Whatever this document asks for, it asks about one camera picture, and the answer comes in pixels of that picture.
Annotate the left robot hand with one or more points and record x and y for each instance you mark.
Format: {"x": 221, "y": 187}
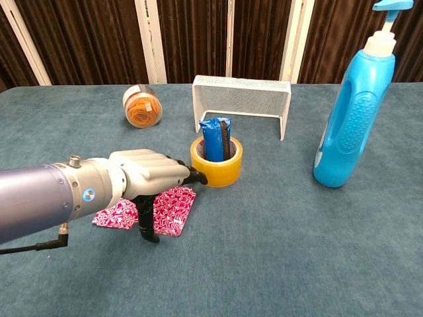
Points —
{"x": 148, "y": 171}

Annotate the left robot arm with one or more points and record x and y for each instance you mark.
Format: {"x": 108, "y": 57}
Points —
{"x": 39, "y": 198}

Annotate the clear jar of rubber bands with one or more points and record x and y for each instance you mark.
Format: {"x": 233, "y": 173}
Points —
{"x": 142, "y": 107}

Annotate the blue snack packet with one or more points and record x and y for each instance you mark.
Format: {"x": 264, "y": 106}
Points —
{"x": 213, "y": 140}

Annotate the yellow packing tape roll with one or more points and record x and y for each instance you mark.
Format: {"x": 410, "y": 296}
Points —
{"x": 224, "y": 171}

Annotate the white mesh desk shelf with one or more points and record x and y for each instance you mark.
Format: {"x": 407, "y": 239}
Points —
{"x": 241, "y": 95}

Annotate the blue felt table cover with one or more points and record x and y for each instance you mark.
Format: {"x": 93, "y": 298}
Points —
{"x": 264, "y": 247}

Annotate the dark brown pleated curtain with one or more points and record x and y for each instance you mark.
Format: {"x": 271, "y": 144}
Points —
{"x": 86, "y": 39}

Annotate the blue pump bottle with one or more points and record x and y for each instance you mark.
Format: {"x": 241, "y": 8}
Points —
{"x": 353, "y": 125}

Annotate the thin white frame post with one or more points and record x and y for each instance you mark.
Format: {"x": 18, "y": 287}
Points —
{"x": 229, "y": 39}

